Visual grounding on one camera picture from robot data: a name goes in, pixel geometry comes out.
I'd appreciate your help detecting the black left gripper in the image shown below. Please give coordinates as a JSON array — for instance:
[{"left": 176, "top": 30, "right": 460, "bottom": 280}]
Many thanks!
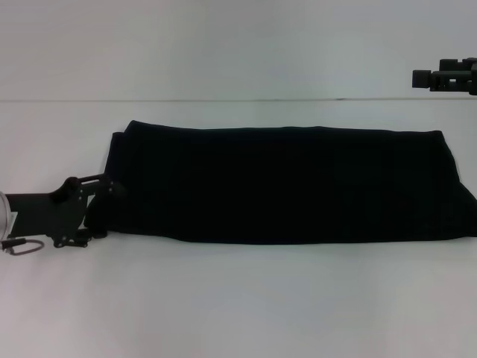
[{"left": 5, "top": 173, "right": 128, "bottom": 250}]

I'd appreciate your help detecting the black shirt with FREE print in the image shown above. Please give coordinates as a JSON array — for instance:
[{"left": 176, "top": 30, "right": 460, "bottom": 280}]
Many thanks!
[{"left": 83, "top": 119, "right": 477, "bottom": 247}]

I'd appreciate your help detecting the left gripper cable with plug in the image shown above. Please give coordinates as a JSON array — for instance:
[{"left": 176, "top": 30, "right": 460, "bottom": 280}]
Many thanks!
[{"left": 0, "top": 236, "right": 46, "bottom": 258}]

